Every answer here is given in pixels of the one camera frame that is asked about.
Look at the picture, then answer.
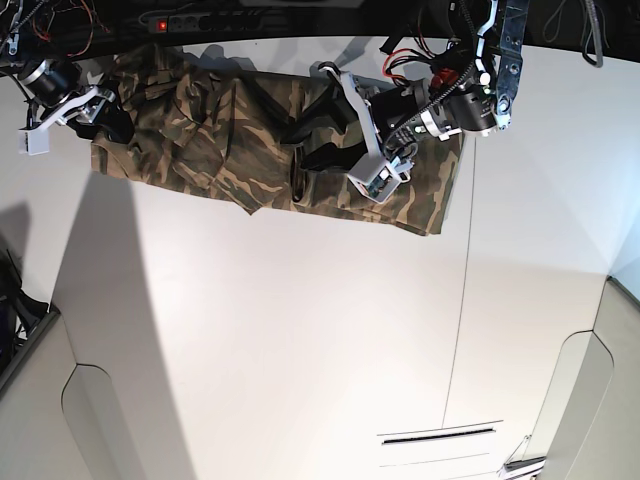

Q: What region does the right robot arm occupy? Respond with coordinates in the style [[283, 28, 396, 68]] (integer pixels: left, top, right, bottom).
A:
[[1, 1, 134, 155]]

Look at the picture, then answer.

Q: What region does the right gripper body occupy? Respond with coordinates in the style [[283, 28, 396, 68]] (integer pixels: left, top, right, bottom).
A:
[[17, 58, 118, 130]]

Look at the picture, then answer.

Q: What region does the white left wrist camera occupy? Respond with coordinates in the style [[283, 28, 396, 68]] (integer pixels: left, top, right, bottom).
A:
[[347, 154, 414, 204]]

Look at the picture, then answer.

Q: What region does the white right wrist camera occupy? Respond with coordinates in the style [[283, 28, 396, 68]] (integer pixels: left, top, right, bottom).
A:
[[18, 129, 50, 156]]

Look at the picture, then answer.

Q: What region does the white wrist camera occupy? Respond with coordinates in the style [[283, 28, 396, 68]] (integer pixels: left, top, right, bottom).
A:
[[347, 154, 414, 204], [18, 129, 50, 156]]

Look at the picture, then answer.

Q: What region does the black power strip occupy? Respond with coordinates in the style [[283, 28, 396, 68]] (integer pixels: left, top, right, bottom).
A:
[[138, 12, 262, 34]]

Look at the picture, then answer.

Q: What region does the grey corrugated cable loop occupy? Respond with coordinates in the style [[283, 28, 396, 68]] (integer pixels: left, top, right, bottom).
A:
[[579, 0, 609, 69]]

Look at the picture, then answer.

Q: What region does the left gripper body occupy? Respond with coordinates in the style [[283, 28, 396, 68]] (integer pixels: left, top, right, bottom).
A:
[[319, 62, 461, 175]]

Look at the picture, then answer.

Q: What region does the black bag at left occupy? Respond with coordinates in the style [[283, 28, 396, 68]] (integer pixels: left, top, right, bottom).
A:
[[1, 250, 49, 370]]

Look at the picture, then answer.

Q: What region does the camouflage T-shirt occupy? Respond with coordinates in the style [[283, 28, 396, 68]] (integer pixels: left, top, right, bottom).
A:
[[91, 44, 464, 236]]

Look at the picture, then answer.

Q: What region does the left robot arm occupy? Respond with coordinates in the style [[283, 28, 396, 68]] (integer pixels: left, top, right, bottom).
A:
[[281, 1, 529, 183]]

